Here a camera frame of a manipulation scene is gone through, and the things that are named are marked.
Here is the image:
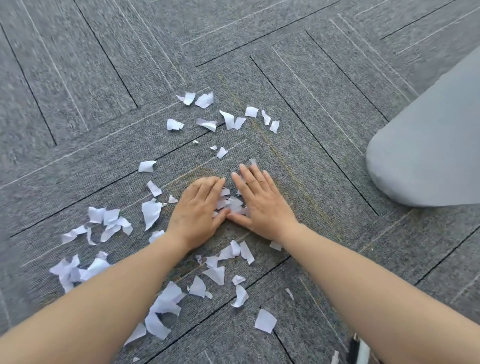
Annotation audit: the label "person's right hand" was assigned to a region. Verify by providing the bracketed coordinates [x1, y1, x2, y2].
[226, 163, 301, 243]

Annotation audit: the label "black white striped shoe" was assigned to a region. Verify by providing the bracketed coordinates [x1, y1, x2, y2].
[346, 335, 373, 364]

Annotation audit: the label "gathered white paper heap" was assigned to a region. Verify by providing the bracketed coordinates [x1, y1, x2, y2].
[213, 187, 250, 219]

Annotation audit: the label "person's right forearm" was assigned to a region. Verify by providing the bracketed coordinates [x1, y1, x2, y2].
[279, 223, 480, 364]

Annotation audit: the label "scattered white paper scraps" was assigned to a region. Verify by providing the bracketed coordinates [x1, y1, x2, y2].
[49, 91, 340, 364]

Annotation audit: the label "person's gray trouser leg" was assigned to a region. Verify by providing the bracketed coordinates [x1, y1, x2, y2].
[365, 47, 480, 208]

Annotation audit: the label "person's left hand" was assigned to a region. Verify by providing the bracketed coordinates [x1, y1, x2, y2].
[166, 176, 231, 253]

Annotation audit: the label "person's left forearm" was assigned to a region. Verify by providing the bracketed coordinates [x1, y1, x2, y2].
[0, 229, 189, 364]

